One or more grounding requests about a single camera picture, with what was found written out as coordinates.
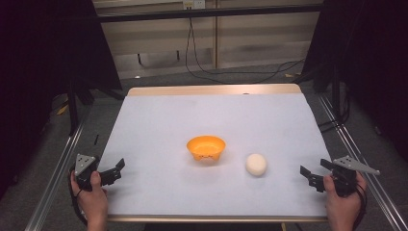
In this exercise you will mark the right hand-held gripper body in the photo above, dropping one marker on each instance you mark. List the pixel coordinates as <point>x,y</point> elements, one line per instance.
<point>344,179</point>

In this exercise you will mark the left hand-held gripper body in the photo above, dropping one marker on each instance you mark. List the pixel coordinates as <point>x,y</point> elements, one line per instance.
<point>84,166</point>

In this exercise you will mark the white round bun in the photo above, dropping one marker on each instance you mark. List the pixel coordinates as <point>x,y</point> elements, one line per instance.
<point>256,164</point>

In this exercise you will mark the orange plastic bowl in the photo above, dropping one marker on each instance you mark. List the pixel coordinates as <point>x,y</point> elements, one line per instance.
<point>206,146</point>

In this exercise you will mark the person's right hand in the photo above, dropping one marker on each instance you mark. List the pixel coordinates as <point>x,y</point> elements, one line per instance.
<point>344,207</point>

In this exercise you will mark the person's left hand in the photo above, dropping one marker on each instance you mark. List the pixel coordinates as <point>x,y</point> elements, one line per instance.
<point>94,202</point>

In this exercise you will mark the small black stick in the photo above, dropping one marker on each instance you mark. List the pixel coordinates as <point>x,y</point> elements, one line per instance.
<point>96,139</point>

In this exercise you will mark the black metal stand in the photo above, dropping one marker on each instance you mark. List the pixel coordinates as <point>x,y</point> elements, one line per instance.
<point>73,109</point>

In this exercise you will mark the white table mat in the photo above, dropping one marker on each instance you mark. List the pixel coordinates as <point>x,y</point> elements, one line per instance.
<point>192,115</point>

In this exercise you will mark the black curtain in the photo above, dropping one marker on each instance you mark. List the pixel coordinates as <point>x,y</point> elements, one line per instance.
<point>38,64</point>
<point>375,64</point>

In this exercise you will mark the wooden table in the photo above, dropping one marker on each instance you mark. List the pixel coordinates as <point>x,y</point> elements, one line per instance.
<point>211,89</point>

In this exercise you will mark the black horizontal bar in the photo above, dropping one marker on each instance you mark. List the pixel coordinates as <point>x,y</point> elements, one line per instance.
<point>205,13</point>

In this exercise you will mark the aluminium floor rail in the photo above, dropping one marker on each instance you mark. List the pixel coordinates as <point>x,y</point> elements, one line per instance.
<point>362,154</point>
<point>54,179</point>

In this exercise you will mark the white wall socket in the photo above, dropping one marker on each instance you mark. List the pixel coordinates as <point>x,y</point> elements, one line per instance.
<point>193,4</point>

